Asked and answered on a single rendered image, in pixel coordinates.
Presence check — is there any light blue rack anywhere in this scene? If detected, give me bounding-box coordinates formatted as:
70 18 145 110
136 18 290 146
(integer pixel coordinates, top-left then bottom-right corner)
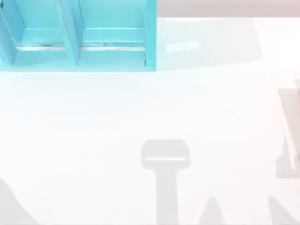
0 0 157 72

